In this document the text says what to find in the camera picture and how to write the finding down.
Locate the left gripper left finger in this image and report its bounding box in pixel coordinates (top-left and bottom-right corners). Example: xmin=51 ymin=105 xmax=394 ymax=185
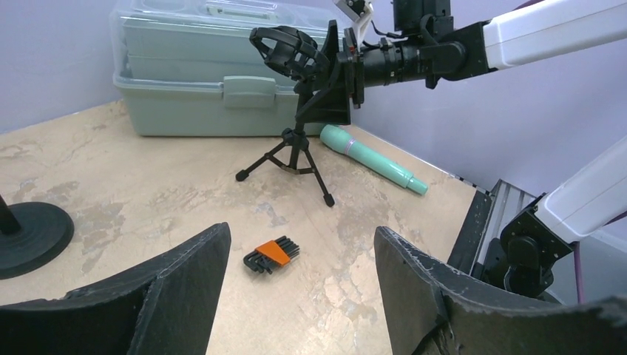
xmin=1 ymin=222 xmax=231 ymax=354

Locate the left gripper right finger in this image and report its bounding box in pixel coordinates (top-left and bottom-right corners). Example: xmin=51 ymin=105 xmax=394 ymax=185
xmin=373 ymin=226 xmax=626 ymax=354

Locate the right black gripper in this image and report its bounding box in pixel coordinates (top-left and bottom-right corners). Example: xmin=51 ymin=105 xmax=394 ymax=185
xmin=294 ymin=19 xmax=466 ymax=125

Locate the mint green microphone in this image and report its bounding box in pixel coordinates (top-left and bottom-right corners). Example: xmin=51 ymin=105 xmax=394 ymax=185
xmin=319 ymin=125 xmax=428 ymax=195

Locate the black tripod shock-mount stand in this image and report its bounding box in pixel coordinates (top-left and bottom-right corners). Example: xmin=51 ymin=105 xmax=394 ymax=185
xmin=235 ymin=25 xmax=335 ymax=207

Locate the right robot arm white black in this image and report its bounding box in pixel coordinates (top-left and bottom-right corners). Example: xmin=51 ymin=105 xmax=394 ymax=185
xmin=296 ymin=1 xmax=626 ymax=298

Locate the green translucent storage case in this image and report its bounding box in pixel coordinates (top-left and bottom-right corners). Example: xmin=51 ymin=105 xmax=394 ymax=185
xmin=109 ymin=0 xmax=339 ymax=137

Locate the black round-base mic stand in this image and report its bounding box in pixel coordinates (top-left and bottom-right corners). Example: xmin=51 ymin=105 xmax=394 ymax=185
xmin=1 ymin=200 xmax=75 ymax=280

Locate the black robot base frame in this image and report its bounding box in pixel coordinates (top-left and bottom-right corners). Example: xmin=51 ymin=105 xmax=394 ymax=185
xmin=447 ymin=180 xmax=535 ymax=282

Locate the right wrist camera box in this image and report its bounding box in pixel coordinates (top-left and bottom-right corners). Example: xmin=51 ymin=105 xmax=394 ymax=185
xmin=333 ymin=0 xmax=373 ymax=44

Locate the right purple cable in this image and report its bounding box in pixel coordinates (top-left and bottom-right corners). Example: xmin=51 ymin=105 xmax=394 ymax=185
xmin=573 ymin=242 xmax=586 ymax=305

